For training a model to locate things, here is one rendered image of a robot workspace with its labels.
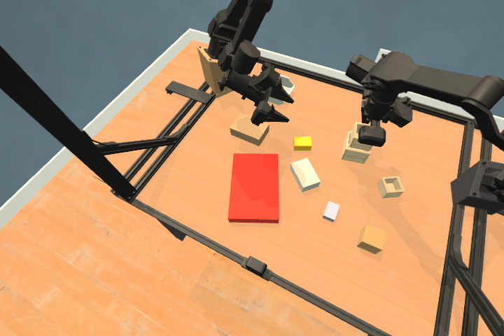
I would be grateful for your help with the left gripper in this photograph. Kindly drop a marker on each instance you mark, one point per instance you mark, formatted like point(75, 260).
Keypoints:
point(264, 112)

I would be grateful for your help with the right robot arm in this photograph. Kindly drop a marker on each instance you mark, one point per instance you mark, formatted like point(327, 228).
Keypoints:
point(396, 73)

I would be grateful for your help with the yellow rectangular block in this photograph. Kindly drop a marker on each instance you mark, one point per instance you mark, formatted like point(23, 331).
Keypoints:
point(302, 143)

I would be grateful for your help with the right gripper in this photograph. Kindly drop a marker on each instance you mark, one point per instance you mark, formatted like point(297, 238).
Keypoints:
point(373, 111)

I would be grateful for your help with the red flat rectangular block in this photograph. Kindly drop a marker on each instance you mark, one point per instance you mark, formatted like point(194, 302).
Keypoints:
point(254, 192)

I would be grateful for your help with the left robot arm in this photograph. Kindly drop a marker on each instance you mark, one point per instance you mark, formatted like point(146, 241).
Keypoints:
point(226, 23)

